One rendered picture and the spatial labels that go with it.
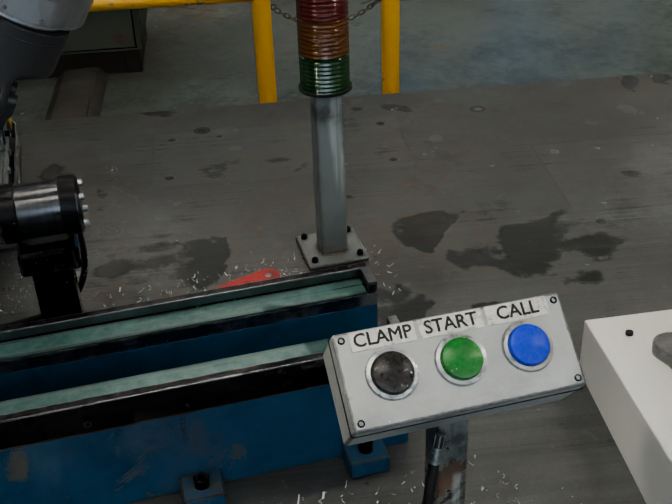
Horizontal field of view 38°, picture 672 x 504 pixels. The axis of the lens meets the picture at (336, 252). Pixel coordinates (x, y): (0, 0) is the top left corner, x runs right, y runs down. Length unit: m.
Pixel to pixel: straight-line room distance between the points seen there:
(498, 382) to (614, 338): 0.37
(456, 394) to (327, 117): 0.57
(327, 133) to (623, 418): 0.48
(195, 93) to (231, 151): 2.27
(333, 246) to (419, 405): 0.62
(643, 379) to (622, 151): 0.64
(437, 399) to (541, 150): 0.92
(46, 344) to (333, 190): 0.43
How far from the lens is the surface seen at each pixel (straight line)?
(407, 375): 0.67
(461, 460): 0.77
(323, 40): 1.14
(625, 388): 0.99
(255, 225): 1.37
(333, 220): 1.26
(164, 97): 3.83
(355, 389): 0.67
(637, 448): 0.98
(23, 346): 1.00
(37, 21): 0.70
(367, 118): 1.66
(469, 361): 0.69
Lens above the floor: 1.50
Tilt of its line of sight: 33 degrees down
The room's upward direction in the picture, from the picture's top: 2 degrees counter-clockwise
